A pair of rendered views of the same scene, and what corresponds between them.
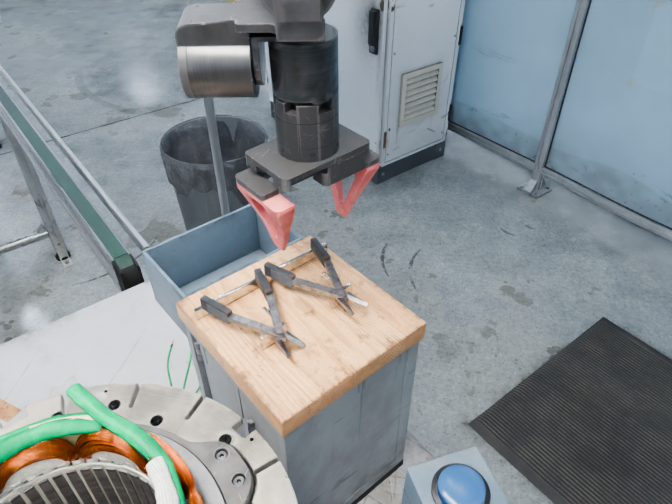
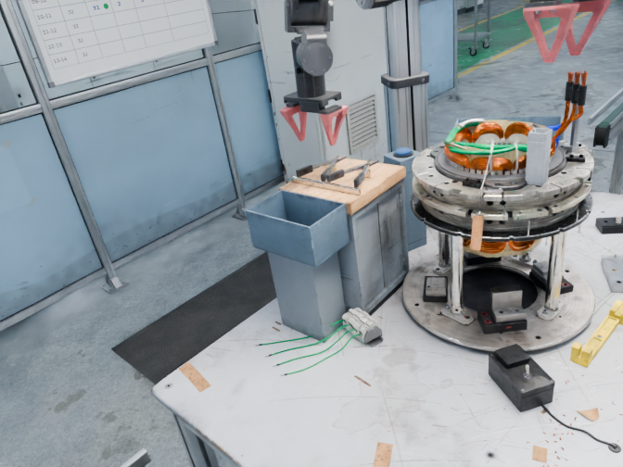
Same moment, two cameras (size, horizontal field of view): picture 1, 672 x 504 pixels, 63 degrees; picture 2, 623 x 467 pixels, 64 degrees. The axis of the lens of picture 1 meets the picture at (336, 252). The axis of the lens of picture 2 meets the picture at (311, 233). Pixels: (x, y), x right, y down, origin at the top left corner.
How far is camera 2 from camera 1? 1.18 m
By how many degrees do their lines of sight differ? 77
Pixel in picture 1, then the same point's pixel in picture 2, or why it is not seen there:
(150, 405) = (425, 170)
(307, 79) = not seen: hidden behind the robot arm
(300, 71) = not seen: hidden behind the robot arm
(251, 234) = (256, 232)
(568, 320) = (108, 368)
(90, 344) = (293, 433)
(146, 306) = (238, 413)
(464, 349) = (125, 433)
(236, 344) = (371, 183)
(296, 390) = (387, 167)
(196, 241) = (284, 228)
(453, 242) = not seen: outside the picture
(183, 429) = (430, 162)
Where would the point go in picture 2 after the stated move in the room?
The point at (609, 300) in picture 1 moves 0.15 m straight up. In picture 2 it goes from (95, 346) to (83, 321)
